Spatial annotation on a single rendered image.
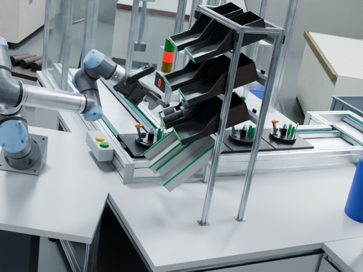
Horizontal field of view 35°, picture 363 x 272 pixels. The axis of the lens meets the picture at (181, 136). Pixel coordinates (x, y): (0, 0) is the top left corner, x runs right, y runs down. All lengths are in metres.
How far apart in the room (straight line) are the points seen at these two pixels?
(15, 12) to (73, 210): 5.17
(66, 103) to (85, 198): 0.45
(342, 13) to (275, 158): 6.72
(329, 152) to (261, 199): 0.59
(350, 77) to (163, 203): 3.13
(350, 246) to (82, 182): 1.14
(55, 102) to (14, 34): 5.25
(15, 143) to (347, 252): 1.37
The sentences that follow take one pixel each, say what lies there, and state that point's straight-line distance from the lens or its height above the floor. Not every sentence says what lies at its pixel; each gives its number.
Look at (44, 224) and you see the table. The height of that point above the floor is 0.86.
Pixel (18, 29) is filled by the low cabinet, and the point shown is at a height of 0.26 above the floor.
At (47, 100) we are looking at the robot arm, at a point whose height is 1.31.
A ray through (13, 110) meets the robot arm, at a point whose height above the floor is 1.16.
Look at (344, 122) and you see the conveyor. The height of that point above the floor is 0.92.
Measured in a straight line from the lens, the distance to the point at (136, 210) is 2.35.
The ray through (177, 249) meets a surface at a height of 0.86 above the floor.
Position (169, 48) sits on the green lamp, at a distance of 2.74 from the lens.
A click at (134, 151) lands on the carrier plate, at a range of 2.59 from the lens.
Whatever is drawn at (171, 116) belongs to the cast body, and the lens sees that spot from 2.33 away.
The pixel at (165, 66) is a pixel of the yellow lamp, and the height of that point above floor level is 1.29.
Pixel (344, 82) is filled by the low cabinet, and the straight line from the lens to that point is 5.26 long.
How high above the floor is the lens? 2.05
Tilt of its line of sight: 23 degrees down
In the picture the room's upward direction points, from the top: 9 degrees clockwise
